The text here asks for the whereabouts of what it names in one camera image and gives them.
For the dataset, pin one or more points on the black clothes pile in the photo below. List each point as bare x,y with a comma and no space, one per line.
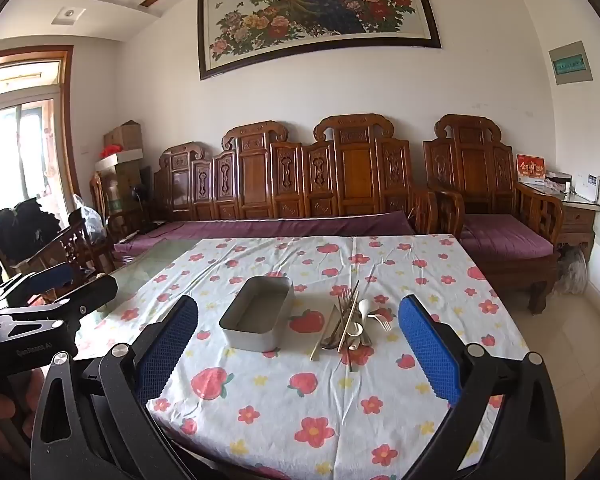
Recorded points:
25,230

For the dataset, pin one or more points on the carved wooden sofa bench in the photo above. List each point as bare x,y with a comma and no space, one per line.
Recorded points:
352,175

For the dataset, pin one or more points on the carved wooden armchair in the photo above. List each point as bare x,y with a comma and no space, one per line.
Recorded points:
475,170

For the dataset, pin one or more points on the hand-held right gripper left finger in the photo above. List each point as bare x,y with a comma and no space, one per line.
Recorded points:
167,350

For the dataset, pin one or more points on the wooden framed balcony door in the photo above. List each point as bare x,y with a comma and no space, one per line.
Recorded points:
25,125

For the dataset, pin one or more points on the carved wooden chair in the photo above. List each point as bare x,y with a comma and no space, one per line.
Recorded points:
72,250

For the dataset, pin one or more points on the wooden side table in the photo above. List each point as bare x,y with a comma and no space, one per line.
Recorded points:
577,222

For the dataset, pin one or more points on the white tissue box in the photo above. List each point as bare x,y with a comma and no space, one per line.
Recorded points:
557,182

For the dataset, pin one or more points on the white ceramic spoon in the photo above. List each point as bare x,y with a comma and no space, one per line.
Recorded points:
356,331

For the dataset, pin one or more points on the clear plastic bag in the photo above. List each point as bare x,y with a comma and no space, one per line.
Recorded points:
92,220

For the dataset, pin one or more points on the red decoration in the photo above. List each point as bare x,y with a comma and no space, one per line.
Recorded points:
111,151

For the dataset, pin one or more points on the purple armchair cushion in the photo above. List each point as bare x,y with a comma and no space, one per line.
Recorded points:
505,237

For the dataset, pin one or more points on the translucent plastic bag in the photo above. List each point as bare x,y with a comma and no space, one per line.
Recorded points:
572,272

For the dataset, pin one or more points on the floral tablecloth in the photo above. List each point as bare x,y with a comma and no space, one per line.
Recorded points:
280,410

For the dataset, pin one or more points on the purple sofa cushion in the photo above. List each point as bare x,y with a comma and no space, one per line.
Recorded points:
280,227

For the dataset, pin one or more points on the wooden chopstick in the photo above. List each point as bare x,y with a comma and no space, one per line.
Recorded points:
344,317
349,312
330,327

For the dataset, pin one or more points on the rectangular metal container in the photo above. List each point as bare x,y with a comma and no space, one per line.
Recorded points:
245,334

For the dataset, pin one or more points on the brown cardboard box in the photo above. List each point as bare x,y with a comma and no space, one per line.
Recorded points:
124,136

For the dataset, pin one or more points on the metal spoon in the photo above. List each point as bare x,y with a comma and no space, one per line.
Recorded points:
356,346
328,344

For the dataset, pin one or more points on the framed peacock painting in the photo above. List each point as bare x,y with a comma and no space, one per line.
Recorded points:
320,15

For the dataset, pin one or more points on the green wall panel box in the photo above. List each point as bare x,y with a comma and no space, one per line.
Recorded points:
571,63

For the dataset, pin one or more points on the square ceiling light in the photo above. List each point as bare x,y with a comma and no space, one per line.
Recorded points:
68,16

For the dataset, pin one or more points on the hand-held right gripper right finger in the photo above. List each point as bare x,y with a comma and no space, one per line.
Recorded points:
427,352

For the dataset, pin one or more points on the white plastic spoon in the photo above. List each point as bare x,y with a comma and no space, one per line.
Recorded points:
366,306

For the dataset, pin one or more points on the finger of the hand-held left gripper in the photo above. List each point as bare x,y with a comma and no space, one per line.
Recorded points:
55,274
97,287

